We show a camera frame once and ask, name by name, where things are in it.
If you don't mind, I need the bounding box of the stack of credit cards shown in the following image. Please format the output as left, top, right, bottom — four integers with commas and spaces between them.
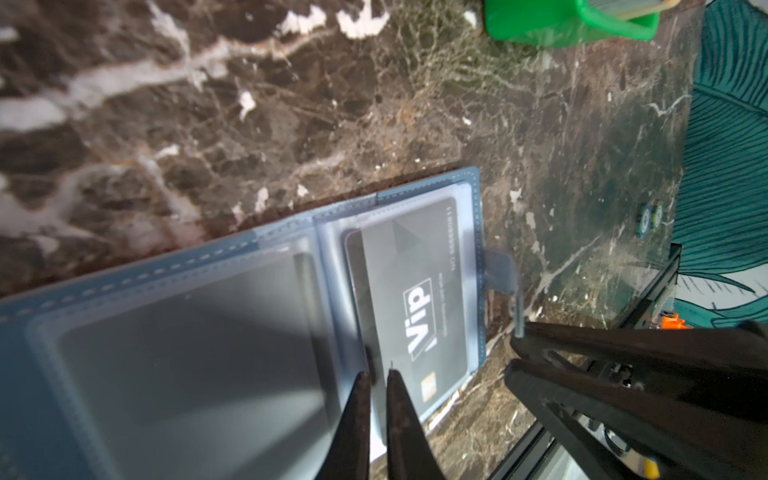
587, 0, 680, 20

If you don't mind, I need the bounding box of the round teal sticker left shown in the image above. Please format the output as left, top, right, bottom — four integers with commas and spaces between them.
635, 202, 652, 239

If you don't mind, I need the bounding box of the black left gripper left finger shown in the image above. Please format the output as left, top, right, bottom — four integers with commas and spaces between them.
316, 372, 371, 480

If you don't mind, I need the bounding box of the green plastic card tray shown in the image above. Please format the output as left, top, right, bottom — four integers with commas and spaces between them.
484, 0, 660, 48

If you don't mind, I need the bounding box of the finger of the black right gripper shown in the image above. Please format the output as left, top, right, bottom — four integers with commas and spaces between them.
505, 359, 767, 479
510, 322, 767, 384

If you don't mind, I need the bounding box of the orange connector clip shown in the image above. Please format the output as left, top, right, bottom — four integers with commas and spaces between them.
660, 312, 691, 330

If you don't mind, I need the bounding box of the blue leather card holder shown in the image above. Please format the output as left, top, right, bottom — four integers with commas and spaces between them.
1, 167, 522, 479

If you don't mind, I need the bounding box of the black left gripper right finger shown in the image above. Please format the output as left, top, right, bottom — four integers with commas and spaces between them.
386, 369, 445, 480

